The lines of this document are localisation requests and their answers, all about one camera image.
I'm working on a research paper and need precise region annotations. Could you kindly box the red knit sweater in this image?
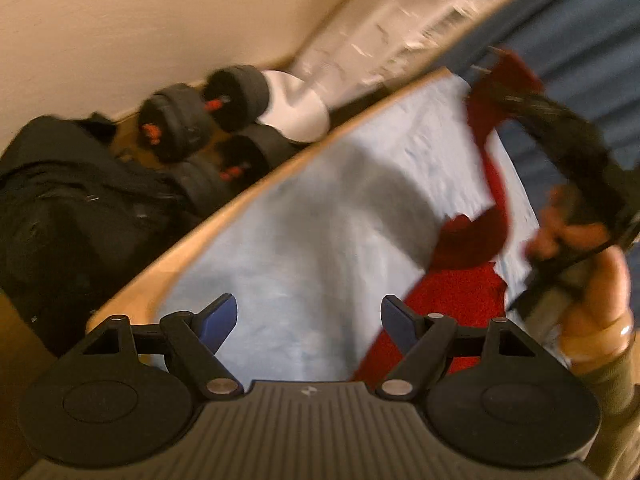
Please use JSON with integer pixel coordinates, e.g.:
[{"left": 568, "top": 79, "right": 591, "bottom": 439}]
[{"left": 351, "top": 49, "right": 547, "bottom": 386}]

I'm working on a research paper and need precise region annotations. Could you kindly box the olive sleeve forearm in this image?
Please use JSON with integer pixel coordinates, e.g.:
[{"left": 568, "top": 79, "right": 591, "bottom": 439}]
[{"left": 579, "top": 344, "right": 639, "bottom": 480}]

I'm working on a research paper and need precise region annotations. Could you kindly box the person's right hand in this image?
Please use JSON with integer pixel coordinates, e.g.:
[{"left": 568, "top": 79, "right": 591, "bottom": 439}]
[{"left": 524, "top": 185, "right": 634, "bottom": 375}]

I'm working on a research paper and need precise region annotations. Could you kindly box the dark blue curtain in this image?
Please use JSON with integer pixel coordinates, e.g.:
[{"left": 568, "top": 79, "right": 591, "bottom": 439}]
[{"left": 439, "top": 0, "right": 640, "bottom": 221}]

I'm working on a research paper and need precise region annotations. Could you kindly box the black dumbbell lower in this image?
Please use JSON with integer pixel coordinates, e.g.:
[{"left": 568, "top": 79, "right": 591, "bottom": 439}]
[{"left": 170, "top": 124, "right": 302, "bottom": 218}]

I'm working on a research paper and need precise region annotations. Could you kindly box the black dumbbell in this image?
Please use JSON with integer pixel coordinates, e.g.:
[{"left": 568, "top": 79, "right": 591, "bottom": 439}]
[
  {"left": 137, "top": 65, "right": 270, "bottom": 164},
  {"left": 170, "top": 124, "right": 302, "bottom": 218}
]

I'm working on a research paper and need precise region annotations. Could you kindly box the black bag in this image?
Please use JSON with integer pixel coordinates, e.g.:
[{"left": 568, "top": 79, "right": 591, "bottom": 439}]
[{"left": 1, "top": 116, "right": 201, "bottom": 356}]

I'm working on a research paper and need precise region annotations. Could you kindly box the white shelf with books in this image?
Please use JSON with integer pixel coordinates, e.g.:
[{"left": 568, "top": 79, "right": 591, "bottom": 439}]
[{"left": 290, "top": 0, "right": 511, "bottom": 108}]

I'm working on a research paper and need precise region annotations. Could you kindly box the black dumbbell upper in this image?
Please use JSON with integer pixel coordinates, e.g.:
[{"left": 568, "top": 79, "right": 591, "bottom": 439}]
[{"left": 137, "top": 65, "right": 270, "bottom": 164}]

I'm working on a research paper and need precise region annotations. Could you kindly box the white standing fan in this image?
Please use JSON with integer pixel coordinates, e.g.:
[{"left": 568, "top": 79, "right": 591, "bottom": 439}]
[{"left": 257, "top": 70, "right": 330, "bottom": 144}]

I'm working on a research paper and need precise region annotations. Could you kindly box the wooden bed frame edge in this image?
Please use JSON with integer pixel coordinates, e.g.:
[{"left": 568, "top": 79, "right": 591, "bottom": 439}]
[{"left": 86, "top": 68, "right": 450, "bottom": 332}]

